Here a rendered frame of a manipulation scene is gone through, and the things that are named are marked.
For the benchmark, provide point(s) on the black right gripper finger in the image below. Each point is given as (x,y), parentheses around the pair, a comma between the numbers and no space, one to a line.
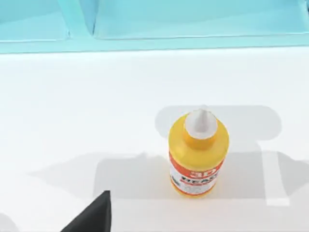
(96,215)

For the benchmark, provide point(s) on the light blue rack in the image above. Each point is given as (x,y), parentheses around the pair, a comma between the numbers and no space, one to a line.
(154,24)

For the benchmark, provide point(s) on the yellow bottle with white cap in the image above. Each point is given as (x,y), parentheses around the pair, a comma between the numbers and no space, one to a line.
(198,154)

